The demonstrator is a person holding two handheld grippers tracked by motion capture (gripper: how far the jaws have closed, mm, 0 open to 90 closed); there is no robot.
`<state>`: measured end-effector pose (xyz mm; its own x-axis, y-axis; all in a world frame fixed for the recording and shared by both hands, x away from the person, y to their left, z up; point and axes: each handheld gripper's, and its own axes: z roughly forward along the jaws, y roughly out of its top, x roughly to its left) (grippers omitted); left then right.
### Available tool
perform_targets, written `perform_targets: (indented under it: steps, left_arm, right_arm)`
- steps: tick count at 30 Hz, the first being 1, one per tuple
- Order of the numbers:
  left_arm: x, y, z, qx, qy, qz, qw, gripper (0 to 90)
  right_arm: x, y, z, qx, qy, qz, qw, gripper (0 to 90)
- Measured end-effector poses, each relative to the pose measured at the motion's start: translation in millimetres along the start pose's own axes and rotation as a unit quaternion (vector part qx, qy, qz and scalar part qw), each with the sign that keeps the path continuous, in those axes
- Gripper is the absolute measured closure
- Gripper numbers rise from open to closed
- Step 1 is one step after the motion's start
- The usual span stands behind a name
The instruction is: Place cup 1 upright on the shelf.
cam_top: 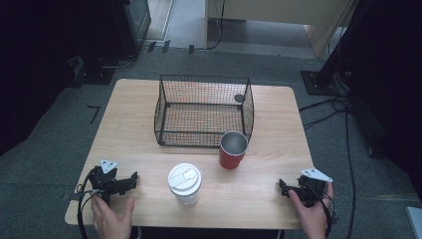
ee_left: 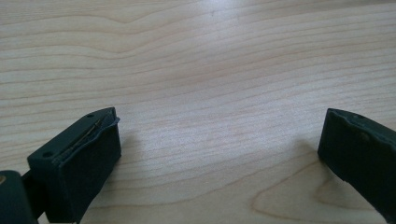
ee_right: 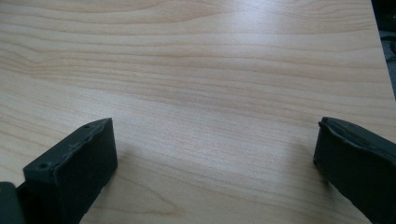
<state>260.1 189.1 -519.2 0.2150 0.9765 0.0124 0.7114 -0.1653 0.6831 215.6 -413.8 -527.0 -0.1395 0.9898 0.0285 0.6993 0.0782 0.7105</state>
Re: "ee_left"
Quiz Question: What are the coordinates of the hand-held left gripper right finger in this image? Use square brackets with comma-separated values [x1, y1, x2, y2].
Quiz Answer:
[317, 107, 396, 224]

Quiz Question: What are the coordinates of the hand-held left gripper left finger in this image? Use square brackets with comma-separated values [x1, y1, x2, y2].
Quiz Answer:
[27, 106, 122, 224]

